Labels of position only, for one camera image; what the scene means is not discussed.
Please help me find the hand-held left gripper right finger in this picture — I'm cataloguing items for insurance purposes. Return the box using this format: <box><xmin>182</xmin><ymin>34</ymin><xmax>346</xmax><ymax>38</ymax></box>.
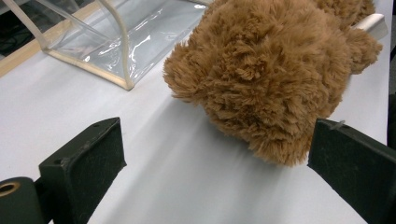
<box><xmin>306</xmin><ymin>118</ymin><xmax>396</xmax><ymax>224</ymax></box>

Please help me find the clear plastic bag beige trim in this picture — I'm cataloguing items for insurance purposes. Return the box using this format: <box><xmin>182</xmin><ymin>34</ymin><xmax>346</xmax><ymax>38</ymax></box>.
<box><xmin>0</xmin><ymin>0</ymin><xmax>216</xmax><ymax>91</ymax></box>

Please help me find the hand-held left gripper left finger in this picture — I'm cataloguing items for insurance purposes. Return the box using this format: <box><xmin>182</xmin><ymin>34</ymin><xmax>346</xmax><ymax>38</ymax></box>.
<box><xmin>38</xmin><ymin>116</ymin><xmax>128</xmax><ymax>224</ymax></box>

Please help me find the brown teddy bear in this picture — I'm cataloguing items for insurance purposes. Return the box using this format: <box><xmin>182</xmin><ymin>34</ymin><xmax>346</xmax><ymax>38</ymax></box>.
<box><xmin>163</xmin><ymin>0</ymin><xmax>389</xmax><ymax>167</ymax></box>

